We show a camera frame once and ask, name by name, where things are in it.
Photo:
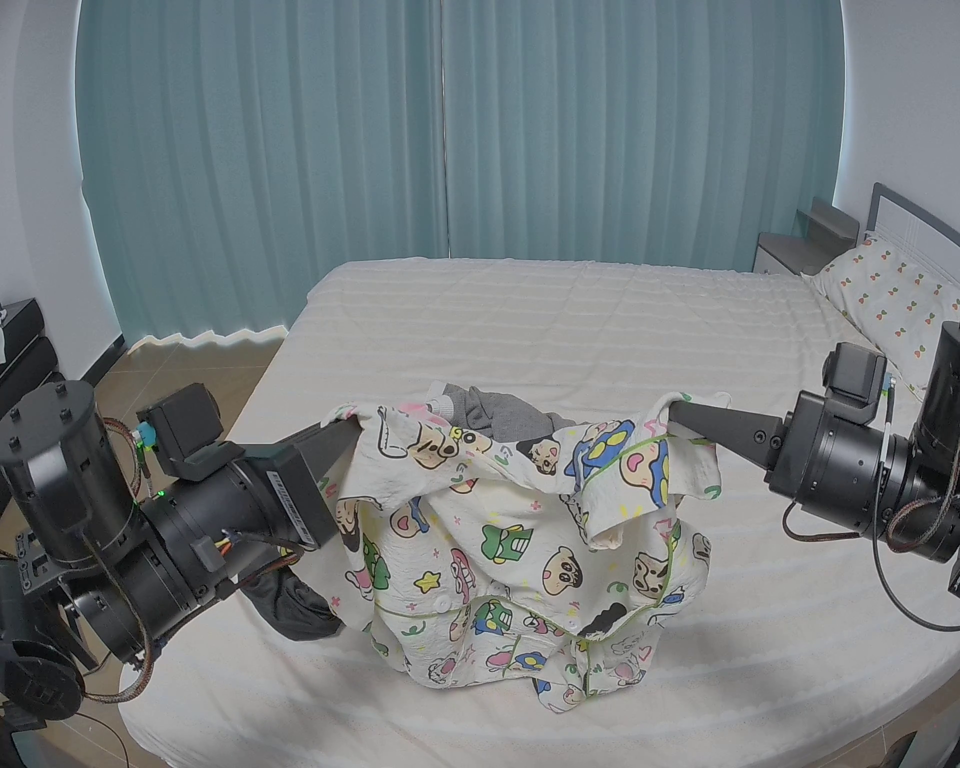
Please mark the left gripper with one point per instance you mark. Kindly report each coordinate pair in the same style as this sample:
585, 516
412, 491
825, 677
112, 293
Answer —
225, 517

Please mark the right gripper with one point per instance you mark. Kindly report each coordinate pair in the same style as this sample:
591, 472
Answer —
832, 480

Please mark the white printed pyjama top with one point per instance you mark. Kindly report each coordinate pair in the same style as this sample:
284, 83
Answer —
525, 540

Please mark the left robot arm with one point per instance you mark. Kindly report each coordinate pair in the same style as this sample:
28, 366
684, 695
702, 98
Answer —
67, 487

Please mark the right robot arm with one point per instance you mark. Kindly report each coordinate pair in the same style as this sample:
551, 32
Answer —
930, 510

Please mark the black garment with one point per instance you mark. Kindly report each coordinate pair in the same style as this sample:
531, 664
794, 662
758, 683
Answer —
300, 607

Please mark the grey garment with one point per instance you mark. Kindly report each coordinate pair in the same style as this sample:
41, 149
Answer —
495, 412

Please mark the grey bedside table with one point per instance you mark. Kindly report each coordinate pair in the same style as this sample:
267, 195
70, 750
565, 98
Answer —
795, 251

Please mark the white printed pillow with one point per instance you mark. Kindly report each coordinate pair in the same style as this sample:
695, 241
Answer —
885, 292

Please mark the bed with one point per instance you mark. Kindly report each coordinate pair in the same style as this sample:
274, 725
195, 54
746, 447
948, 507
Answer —
525, 322

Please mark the blue-green curtain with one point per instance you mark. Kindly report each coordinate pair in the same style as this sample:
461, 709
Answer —
300, 150

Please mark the dark grey chest of drawers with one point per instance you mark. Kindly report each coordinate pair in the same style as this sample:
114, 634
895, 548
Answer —
22, 337

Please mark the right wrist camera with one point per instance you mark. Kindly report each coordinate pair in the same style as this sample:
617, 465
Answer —
851, 375

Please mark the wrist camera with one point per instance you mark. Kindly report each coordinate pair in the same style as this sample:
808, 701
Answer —
851, 375
180, 427

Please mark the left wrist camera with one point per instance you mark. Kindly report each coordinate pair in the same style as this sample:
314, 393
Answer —
180, 427

